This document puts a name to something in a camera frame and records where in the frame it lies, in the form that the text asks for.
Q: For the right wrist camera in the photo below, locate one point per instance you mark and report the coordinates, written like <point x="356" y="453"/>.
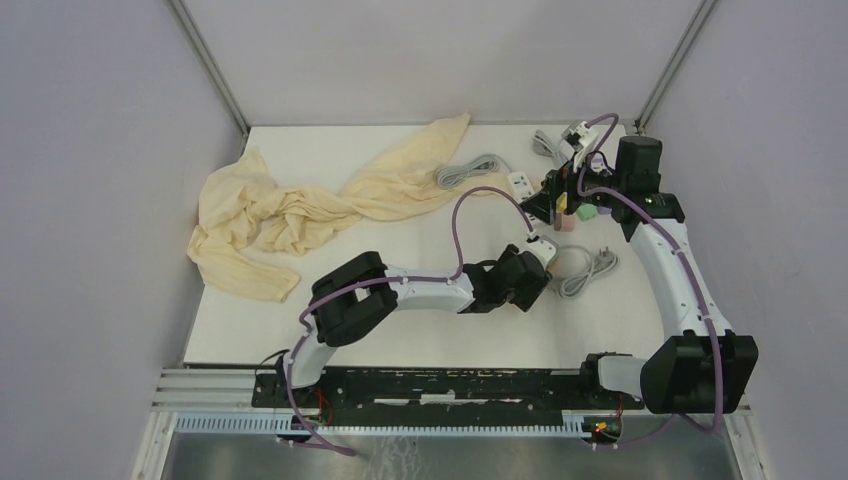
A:
<point x="577" y="141"/>

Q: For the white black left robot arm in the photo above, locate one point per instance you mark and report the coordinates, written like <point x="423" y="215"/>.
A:
<point x="352" y="300"/>

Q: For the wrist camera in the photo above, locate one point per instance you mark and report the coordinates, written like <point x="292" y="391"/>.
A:
<point x="577" y="141"/>
<point x="544" y="249"/>

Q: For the cream yellow cloth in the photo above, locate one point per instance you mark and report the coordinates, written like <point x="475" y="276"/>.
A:
<point x="241" y="205"/>

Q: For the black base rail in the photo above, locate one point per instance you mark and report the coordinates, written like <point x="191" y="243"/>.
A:
<point x="441" y="397"/>

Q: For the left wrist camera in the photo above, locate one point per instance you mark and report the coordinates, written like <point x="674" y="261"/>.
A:
<point x="544" y="249"/>

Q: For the white power strip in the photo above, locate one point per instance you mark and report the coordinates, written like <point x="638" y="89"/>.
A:
<point x="521" y="186"/>

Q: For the yellow plug adapter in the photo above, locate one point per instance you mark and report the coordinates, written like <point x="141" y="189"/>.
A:
<point x="562" y="204"/>

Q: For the green plug adapter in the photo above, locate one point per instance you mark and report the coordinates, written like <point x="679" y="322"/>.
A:
<point x="586" y="212"/>

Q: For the pink plug adapter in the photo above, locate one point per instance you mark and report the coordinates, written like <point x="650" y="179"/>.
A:
<point x="565" y="222"/>

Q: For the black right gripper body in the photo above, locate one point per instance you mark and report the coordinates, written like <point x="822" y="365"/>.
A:
<point x="565" y="179"/>

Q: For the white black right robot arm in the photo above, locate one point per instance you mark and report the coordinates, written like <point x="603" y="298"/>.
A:
<point x="703" y="366"/>

